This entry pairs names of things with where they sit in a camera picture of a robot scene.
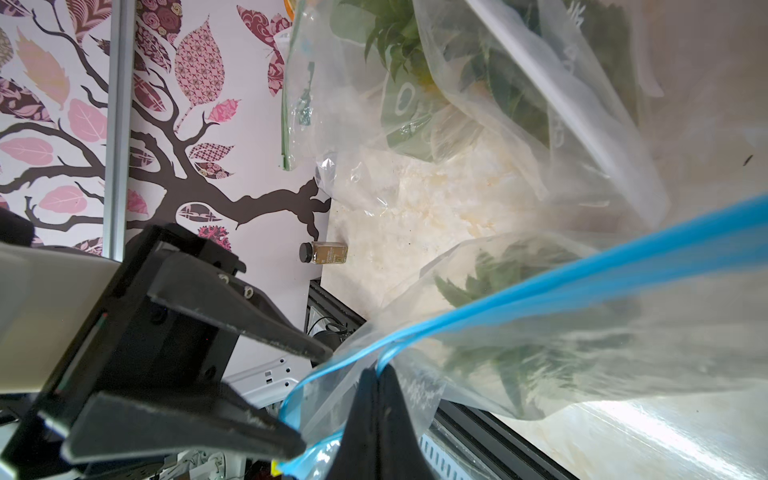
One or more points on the aluminium rail left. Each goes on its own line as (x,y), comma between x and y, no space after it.
(120,88)

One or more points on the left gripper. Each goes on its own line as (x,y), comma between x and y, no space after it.
(142,379)

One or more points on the back right zip bag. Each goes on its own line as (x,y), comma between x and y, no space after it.
(564,83)

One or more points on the blue-zip bag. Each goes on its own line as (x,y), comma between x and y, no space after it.
(702,325)

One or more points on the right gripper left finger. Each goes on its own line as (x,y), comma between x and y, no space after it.
(356,458)

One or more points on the back green-zip bag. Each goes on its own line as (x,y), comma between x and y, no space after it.
(334,98)

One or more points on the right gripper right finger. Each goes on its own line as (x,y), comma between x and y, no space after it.
(400,456)

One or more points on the pineapple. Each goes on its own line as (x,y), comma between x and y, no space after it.
(395,37)
(528,365)

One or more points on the brown spice jar left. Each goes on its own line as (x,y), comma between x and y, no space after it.
(323,253)

